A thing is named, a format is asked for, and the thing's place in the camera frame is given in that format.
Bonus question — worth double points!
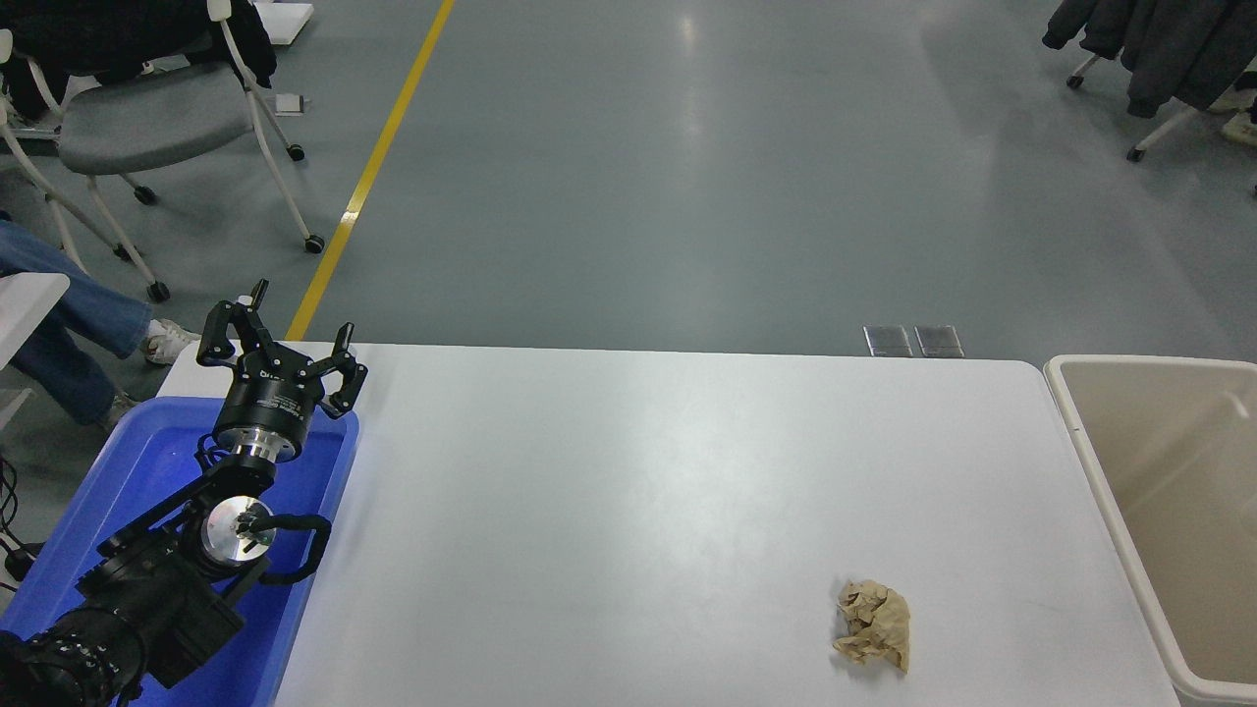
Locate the crumpled tan paper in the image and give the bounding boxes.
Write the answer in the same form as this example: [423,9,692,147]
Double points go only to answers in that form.
[833,579,911,675]

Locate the large pale bin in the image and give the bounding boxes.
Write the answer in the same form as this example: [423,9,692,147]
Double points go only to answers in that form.
[1043,354,1257,707]

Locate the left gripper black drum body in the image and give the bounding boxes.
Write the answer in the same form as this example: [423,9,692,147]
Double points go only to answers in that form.
[211,359,326,451]

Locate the black floor cables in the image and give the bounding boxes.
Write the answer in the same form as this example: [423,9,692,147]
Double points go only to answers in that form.
[0,452,46,587]

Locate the dark grey coat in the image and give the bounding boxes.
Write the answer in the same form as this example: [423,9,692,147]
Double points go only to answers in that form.
[1043,0,1257,119]

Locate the white leg rolling chair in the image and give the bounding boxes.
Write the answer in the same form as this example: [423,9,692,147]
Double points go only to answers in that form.
[1067,54,1257,164]

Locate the black jacket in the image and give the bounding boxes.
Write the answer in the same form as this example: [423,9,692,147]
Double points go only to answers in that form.
[0,0,278,121]

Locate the grey seat rolling chair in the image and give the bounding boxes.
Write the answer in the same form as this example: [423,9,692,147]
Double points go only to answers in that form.
[54,0,326,302]

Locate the blue plastic tray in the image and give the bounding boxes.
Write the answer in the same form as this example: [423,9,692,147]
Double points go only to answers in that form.
[0,396,361,707]

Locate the white side table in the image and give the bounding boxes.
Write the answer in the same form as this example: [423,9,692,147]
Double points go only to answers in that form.
[0,272,71,429]

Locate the white foam board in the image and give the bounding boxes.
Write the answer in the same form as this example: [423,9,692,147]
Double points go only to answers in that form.
[253,0,316,45]

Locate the white frame rolling chair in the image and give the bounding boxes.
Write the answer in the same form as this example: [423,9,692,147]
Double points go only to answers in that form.
[0,27,134,266]

